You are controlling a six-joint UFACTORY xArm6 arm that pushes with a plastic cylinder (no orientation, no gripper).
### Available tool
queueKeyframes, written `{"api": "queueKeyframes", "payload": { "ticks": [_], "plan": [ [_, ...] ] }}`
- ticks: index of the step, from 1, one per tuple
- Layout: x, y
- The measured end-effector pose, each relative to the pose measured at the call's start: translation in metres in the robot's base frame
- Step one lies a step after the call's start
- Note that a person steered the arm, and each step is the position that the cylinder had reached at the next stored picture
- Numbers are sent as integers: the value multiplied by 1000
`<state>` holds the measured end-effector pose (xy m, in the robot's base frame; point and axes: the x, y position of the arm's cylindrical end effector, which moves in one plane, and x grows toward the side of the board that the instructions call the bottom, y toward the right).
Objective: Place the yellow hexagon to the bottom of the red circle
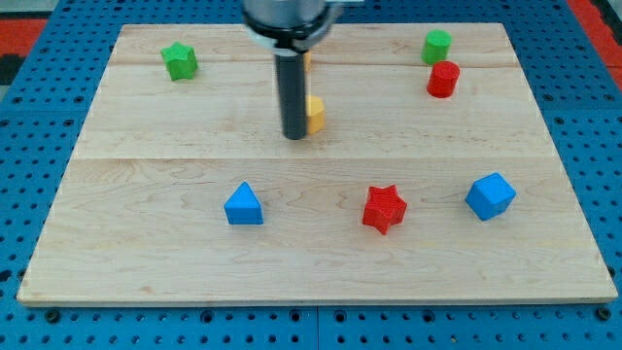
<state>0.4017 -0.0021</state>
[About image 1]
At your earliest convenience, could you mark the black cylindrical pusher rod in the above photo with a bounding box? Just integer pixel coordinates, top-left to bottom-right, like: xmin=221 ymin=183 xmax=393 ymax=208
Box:
xmin=274 ymin=54 xmax=307 ymax=140

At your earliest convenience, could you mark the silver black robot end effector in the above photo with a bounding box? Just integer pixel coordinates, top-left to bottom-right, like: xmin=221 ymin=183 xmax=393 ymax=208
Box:
xmin=242 ymin=0 xmax=343 ymax=52

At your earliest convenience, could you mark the yellow hexagon block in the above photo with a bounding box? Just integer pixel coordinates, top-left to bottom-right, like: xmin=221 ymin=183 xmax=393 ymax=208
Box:
xmin=306 ymin=95 xmax=326 ymax=134

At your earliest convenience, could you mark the yellow block behind rod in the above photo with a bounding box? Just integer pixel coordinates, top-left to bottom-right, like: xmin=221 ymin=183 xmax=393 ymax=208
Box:
xmin=303 ymin=52 xmax=312 ymax=73

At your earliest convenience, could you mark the green star block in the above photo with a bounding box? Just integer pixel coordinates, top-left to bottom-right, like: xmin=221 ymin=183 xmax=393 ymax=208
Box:
xmin=160 ymin=42 xmax=198 ymax=81

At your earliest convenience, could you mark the blue triangle block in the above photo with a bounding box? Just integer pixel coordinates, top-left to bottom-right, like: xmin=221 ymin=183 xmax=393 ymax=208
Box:
xmin=224 ymin=182 xmax=263 ymax=225

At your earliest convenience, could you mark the green cylinder block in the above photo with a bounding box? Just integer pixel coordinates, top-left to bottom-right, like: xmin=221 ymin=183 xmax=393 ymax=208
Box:
xmin=421 ymin=29 xmax=453 ymax=65

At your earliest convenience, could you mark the red cylinder block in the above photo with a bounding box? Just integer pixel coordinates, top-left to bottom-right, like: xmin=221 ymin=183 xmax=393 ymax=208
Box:
xmin=427 ymin=60 xmax=461 ymax=98

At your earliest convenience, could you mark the red star block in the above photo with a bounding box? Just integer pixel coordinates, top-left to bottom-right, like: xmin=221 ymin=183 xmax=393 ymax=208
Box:
xmin=362 ymin=185 xmax=407 ymax=235

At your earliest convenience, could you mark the light wooden board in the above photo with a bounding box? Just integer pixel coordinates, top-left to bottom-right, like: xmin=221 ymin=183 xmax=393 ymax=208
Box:
xmin=17 ymin=23 xmax=618 ymax=307

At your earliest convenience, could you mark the blue cube block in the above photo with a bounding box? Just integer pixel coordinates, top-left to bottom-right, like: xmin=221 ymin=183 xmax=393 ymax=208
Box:
xmin=466 ymin=172 xmax=516 ymax=221

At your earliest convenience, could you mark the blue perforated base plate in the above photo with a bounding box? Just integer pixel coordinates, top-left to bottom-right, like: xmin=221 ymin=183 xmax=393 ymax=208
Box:
xmin=1 ymin=1 xmax=621 ymax=349

